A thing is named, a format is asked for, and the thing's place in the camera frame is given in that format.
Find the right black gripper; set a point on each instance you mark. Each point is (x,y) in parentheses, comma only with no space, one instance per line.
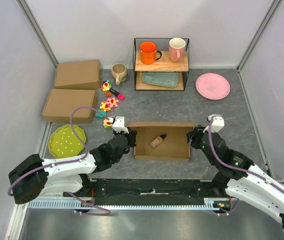
(197,131)

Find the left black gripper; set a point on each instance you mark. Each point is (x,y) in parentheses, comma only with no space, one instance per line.
(131,136)

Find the cardboard box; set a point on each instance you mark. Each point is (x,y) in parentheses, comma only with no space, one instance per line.
(173,148)
(62,102)
(78,75)

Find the brown small bottle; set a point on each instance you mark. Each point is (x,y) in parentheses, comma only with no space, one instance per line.
(157,141)

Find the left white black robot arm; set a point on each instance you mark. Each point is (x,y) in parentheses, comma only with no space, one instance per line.
(35,175)

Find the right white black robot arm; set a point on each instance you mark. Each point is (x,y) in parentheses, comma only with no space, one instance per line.
(238,175)

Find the rainbow flower plush lower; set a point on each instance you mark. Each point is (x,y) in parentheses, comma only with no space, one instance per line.
(108,123)

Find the rainbow flower plush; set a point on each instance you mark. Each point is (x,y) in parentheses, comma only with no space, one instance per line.
(106,85)
(108,123)

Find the teal block toy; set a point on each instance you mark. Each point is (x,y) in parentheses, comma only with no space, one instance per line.
(101,115)

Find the green dotted plate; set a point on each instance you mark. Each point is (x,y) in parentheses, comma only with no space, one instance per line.
(63,143)

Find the yellow flower plush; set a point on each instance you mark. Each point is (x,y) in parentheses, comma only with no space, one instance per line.
(105,106)

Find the pink round plate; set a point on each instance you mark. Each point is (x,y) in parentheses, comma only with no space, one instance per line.
(212,86)

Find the pink flower plush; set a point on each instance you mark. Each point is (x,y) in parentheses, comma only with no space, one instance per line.
(113,102)

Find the pink black highlighter pen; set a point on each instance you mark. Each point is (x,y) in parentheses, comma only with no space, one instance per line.
(117,94)

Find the small orange flower charm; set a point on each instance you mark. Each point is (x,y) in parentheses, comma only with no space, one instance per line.
(108,94)

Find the teal rectangular ceramic plate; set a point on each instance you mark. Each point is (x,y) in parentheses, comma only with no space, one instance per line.
(163,79)

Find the rainbow flower plush top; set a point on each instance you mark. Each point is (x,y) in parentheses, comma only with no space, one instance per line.
(106,85)

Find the beige ceramic mug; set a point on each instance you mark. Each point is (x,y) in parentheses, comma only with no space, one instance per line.
(119,73)

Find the pink ceramic mug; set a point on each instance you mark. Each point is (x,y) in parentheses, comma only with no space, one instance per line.
(176,49)

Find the orange enamel mug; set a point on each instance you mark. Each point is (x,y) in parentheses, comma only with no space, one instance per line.
(149,52)

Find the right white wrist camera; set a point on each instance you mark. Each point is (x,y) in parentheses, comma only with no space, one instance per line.
(216,122)

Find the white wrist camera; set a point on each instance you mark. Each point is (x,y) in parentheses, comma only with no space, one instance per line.
(119,125)
(216,122)

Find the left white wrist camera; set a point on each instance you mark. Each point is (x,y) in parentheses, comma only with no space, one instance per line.
(119,125)

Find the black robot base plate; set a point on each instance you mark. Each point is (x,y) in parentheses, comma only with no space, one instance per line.
(152,192)

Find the grey slotted cable duct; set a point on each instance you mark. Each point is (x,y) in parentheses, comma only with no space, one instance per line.
(73,204)

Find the black wire wooden shelf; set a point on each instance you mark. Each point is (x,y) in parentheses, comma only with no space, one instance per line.
(162,65)

